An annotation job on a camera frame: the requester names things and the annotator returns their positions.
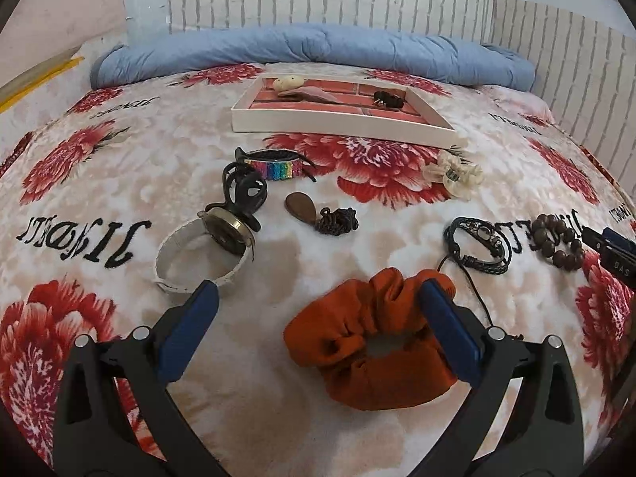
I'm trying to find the pink leaf-shaped hair clip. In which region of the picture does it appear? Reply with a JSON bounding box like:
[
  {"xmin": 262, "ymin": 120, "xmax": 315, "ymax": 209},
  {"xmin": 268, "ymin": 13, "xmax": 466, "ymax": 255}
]
[{"xmin": 278, "ymin": 85, "xmax": 337, "ymax": 105}]

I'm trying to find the rainbow beaded bracelet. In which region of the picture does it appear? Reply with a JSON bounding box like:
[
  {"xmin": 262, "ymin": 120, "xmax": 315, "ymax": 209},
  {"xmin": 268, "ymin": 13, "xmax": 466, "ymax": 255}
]
[{"xmin": 233, "ymin": 147, "xmax": 318, "ymax": 182}]

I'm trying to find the translucent plastic bag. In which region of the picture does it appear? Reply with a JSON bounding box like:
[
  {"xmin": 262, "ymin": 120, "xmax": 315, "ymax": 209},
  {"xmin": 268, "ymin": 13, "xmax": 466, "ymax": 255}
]
[{"xmin": 122, "ymin": 0, "xmax": 172, "ymax": 43}]

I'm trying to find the white tray with brick lining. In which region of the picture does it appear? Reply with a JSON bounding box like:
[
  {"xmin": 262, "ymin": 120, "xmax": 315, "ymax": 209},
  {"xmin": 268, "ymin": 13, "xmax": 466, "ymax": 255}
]
[{"xmin": 231, "ymin": 74, "xmax": 458, "ymax": 150}]

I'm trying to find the white strap wristwatch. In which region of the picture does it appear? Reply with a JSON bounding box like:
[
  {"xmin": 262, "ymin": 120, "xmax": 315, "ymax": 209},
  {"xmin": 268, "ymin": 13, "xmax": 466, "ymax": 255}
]
[{"xmin": 155, "ymin": 210, "xmax": 258, "ymax": 295}]

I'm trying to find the brown wooden bead bracelet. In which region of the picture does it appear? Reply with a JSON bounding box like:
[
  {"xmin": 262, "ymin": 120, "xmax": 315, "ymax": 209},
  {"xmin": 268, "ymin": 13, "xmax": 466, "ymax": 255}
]
[{"xmin": 531, "ymin": 213, "xmax": 586, "ymax": 272}]

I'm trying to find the red floral blanket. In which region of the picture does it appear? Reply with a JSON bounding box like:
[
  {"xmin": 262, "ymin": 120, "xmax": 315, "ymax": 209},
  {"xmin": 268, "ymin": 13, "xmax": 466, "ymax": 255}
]
[{"xmin": 0, "ymin": 62, "xmax": 636, "ymax": 477}]

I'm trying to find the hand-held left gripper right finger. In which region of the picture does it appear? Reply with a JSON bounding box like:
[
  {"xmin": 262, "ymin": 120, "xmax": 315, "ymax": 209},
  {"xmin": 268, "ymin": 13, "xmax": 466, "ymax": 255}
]
[{"xmin": 416, "ymin": 278, "xmax": 587, "ymax": 477}]

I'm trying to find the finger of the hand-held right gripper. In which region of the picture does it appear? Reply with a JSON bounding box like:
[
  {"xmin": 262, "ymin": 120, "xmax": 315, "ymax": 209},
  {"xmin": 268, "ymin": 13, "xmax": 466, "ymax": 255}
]
[{"xmin": 581, "ymin": 226, "xmax": 636, "ymax": 258}]

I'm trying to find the yellow strip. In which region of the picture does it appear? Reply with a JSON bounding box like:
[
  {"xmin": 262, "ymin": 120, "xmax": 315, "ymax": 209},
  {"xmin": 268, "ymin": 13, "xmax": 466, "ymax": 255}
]
[{"xmin": 0, "ymin": 57, "xmax": 85, "ymax": 112}]

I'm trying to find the orange fabric scrunchie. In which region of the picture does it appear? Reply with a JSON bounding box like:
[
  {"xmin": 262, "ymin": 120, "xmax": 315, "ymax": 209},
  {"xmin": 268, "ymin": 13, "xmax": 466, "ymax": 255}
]
[{"xmin": 283, "ymin": 267, "xmax": 460, "ymax": 412}]

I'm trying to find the black hair claw clip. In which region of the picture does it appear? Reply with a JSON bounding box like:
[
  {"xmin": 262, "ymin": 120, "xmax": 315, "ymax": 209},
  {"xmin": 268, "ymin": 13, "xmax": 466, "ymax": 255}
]
[{"xmin": 205, "ymin": 160, "xmax": 270, "ymax": 232}]

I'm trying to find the brown wooden teardrop pendant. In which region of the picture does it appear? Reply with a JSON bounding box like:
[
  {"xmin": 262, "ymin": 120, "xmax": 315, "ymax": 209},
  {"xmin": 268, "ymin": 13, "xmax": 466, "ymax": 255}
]
[{"xmin": 285, "ymin": 192, "xmax": 359, "ymax": 237}]

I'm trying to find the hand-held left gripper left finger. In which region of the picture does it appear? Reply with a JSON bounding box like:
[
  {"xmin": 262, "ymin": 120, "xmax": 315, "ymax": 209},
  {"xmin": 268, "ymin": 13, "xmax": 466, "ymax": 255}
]
[{"xmin": 52, "ymin": 279, "xmax": 232, "ymax": 477}]

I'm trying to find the cream flower hair accessory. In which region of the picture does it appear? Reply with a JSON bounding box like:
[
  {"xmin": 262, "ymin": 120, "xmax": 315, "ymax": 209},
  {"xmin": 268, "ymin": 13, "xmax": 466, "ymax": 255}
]
[{"xmin": 422, "ymin": 149, "xmax": 485, "ymax": 202}]

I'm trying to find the black hair tie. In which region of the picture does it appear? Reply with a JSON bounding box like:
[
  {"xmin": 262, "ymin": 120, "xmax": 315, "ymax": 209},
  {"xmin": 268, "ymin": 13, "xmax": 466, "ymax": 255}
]
[{"xmin": 372, "ymin": 89, "xmax": 405, "ymax": 109}]

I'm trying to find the blue quilt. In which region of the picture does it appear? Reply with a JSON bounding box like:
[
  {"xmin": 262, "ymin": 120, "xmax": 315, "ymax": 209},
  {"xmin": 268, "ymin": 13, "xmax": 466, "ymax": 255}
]
[{"xmin": 89, "ymin": 22, "xmax": 537, "ymax": 94}]

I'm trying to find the black braided leather bracelet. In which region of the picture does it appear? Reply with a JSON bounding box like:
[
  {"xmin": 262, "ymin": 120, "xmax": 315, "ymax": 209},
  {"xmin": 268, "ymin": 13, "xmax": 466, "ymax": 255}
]
[{"xmin": 436, "ymin": 215, "xmax": 512, "ymax": 329}]

